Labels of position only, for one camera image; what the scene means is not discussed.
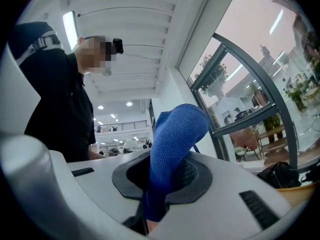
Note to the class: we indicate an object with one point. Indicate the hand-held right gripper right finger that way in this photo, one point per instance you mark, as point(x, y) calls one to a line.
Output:
point(225, 209)

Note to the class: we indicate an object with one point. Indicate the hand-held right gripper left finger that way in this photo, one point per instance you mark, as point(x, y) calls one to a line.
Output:
point(100, 184)

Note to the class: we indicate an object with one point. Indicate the blue cloth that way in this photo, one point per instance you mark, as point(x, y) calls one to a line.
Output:
point(175, 139)

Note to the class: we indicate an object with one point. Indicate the person's left forearm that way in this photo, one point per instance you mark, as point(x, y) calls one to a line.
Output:
point(95, 155)

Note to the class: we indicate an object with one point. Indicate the black backpack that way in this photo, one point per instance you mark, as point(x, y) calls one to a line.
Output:
point(280, 175)

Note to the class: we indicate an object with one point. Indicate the person's head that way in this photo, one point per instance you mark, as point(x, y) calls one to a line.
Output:
point(92, 56)

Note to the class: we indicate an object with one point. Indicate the long ceiling light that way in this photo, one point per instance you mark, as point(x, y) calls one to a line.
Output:
point(70, 29)

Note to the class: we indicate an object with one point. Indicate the head-mounted camera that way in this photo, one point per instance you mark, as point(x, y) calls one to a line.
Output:
point(118, 46)

